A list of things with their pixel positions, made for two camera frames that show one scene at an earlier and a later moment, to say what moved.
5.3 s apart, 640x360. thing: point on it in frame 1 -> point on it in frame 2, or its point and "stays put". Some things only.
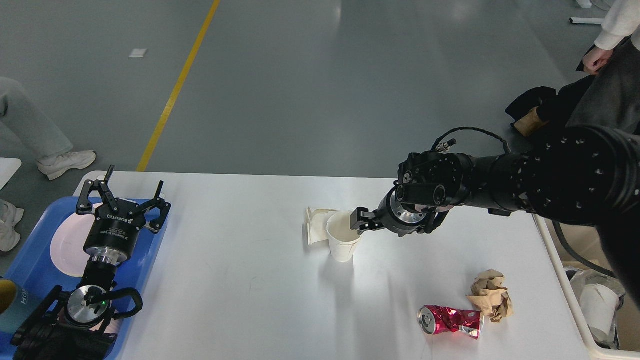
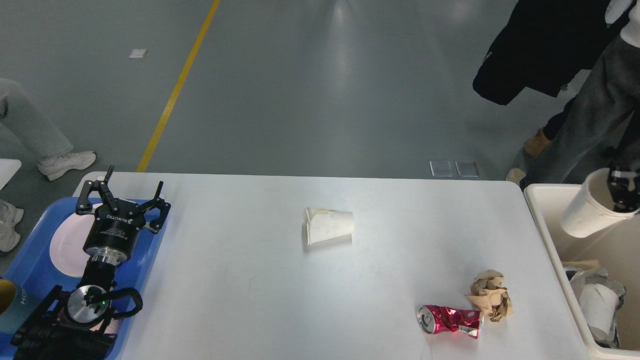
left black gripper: [112, 234] stays put
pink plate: [68, 242] stays put
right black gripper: [399, 217] -> [624, 184]
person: [555, 109] -> [544, 45]
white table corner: [8, 167] stays put
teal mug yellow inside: [16, 303] stays put
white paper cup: [600, 305] stays put
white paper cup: [343, 240] -> [592, 208]
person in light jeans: [54, 153] stays put
